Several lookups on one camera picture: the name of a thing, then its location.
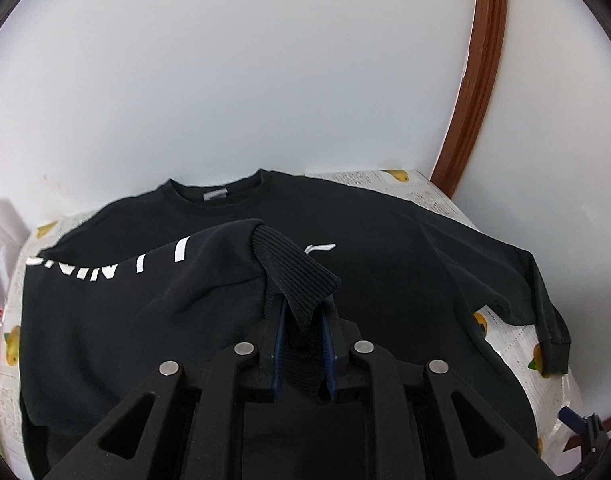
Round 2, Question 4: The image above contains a black sweatshirt white lettering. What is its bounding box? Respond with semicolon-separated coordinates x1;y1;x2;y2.
19;170;571;479

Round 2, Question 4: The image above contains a fruit print table cloth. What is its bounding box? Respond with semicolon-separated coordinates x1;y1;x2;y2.
0;170;582;479

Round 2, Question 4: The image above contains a white paper shopping bag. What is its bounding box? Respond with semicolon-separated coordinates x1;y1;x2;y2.
0;198;30;308

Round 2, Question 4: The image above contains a brown wooden wall trim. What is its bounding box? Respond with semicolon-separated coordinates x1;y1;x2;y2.
430;0;508;197

